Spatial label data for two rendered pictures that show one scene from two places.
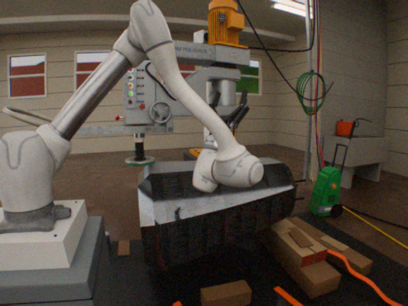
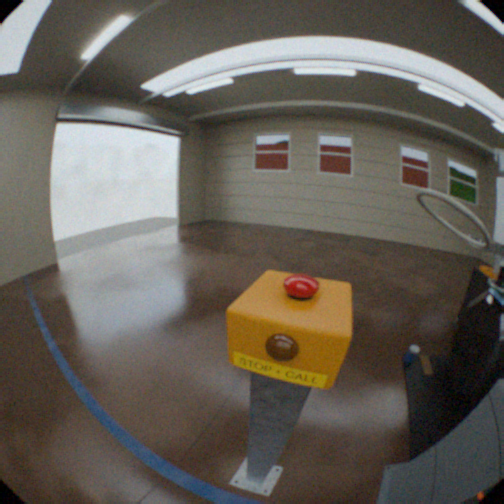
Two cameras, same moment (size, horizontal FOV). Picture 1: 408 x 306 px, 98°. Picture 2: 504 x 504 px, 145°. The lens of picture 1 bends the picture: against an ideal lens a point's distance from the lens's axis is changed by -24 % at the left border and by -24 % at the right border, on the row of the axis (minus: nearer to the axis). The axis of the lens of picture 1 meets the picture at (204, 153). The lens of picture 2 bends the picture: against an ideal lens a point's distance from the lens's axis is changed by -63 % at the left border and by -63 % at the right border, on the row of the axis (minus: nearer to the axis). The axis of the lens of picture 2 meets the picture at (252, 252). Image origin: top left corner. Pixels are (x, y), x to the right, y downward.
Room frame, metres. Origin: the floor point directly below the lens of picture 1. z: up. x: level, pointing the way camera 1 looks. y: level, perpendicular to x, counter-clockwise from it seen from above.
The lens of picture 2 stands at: (0.16, 1.36, 1.19)
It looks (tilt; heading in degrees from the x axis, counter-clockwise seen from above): 17 degrees down; 40
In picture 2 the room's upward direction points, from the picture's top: 2 degrees clockwise
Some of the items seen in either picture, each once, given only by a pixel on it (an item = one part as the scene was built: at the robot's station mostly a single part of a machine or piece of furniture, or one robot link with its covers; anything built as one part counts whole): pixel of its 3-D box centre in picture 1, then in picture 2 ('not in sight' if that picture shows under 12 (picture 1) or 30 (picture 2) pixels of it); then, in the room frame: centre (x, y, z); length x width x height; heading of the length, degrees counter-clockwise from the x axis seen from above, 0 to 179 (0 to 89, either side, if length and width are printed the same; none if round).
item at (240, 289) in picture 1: (225, 296); not in sight; (1.09, -0.14, 0.07); 0.30 x 0.12 x 0.12; 105
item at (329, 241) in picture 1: (333, 243); not in sight; (1.52, -1.12, 0.13); 0.25 x 0.10 x 0.01; 25
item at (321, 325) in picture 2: not in sight; (265, 451); (0.35, 1.44, 0.54); 0.20 x 0.20 x 1.09; 17
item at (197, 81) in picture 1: (192, 97); not in sight; (1.68, 0.08, 1.30); 0.74 x 0.23 x 0.49; 115
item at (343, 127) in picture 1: (346, 128); not in sight; (3.79, -2.68, 1.00); 0.50 x 0.22 x 0.33; 108
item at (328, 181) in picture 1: (327, 180); not in sight; (2.41, -1.51, 0.43); 0.35 x 0.35 x 0.87; 2
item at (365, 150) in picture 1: (356, 159); not in sight; (3.63, -2.85, 0.43); 1.30 x 0.62 x 0.86; 108
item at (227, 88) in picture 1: (223, 94); not in sight; (1.80, -0.15, 1.34); 0.19 x 0.19 x 0.20
